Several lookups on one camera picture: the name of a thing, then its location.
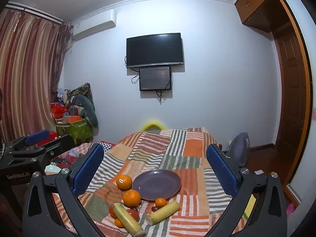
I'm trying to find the small black wall monitor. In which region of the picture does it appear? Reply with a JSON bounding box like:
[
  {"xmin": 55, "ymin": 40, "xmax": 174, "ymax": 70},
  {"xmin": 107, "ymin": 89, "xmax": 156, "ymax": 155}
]
[{"xmin": 139, "ymin": 66, "xmax": 172, "ymax": 91}]

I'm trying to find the small mandarin orange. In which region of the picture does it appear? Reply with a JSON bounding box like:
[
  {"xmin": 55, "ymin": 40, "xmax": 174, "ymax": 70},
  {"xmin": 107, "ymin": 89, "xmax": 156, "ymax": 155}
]
[{"xmin": 155, "ymin": 197, "xmax": 167, "ymax": 208}]

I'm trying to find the purple round plate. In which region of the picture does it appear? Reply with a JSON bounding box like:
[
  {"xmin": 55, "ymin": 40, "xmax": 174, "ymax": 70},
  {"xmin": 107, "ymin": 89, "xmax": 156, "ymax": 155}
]
[{"xmin": 132, "ymin": 170, "xmax": 182, "ymax": 201}]

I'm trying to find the red tomato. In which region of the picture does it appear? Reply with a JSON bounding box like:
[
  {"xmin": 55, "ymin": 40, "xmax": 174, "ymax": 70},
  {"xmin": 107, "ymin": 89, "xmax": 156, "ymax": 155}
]
[
  {"xmin": 109, "ymin": 205, "xmax": 117, "ymax": 219},
  {"xmin": 127, "ymin": 209, "xmax": 140, "ymax": 222}
]

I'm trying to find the grey plush dolphin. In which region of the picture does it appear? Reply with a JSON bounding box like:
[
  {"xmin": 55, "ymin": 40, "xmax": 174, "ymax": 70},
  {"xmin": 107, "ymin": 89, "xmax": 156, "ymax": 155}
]
[{"xmin": 71, "ymin": 94, "xmax": 99, "ymax": 128}]

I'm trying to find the large orange with sticker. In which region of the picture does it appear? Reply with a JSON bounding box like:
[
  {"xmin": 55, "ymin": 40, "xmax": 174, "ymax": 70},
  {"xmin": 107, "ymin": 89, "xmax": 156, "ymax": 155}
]
[{"xmin": 116, "ymin": 174, "xmax": 133, "ymax": 190}]

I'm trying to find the black wall television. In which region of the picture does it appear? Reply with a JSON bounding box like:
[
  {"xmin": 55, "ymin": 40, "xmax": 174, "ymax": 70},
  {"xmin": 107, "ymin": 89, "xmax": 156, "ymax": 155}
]
[{"xmin": 126, "ymin": 33, "xmax": 184, "ymax": 68}]

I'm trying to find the corn cob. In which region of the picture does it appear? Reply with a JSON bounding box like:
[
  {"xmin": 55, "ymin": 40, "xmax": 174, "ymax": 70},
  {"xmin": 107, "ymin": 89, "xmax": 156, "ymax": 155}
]
[
  {"xmin": 113, "ymin": 203, "xmax": 145, "ymax": 236},
  {"xmin": 146, "ymin": 201, "xmax": 181, "ymax": 225}
]

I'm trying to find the green storage box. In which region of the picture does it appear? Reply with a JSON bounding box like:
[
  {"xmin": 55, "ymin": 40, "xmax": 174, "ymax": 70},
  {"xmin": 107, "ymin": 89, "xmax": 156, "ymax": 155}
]
[{"xmin": 56, "ymin": 119, "xmax": 93, "ymax": 145}]

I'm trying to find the white air conditioner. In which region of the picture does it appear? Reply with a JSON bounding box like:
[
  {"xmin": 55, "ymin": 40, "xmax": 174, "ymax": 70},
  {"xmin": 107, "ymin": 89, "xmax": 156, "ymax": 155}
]
[{"xmin": 73, "ymin": 9, "xmax": 117, "ymax": 41}]

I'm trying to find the patchwork striped bedspread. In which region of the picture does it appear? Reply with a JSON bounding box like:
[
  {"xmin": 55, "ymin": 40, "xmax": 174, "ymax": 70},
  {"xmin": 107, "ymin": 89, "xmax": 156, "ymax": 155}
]
[{"xmin": 79, "ymin": 128, "xmax": 231, "ymax": 236}]

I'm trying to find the striped red curtain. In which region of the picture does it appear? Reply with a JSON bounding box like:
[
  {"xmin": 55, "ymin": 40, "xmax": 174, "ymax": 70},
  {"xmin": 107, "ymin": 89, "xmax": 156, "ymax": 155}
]
[{"xmin": 1, "ymin": 9, "xmax": 71, "ymax": 142}]

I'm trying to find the red box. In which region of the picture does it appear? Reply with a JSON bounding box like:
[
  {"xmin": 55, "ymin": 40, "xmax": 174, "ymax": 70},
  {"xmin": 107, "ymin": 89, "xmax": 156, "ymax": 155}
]
[{"xmin": 37, "ymin": 131, "xmax": 58, "ymax": 147}]

